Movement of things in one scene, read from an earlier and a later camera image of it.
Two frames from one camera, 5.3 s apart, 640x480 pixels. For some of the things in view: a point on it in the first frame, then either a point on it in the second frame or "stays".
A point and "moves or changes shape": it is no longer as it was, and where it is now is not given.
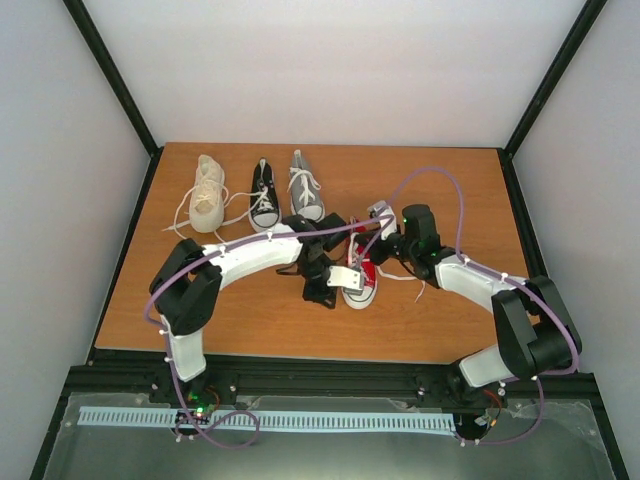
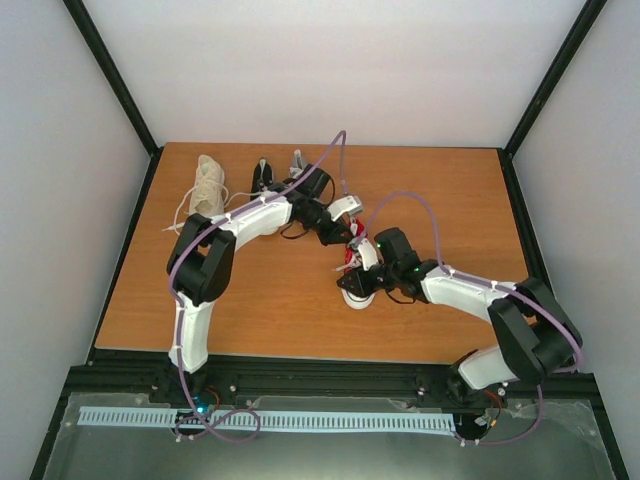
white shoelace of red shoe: x=357 y=263 moves or changes shape
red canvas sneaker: x=359 y=258 stays
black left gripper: x=314 y=294 -> x=333 y=237
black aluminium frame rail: x=110 y=370 stays
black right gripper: x=377 y=254 -> x=362 y=285
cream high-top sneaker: x=206 y=205 stays
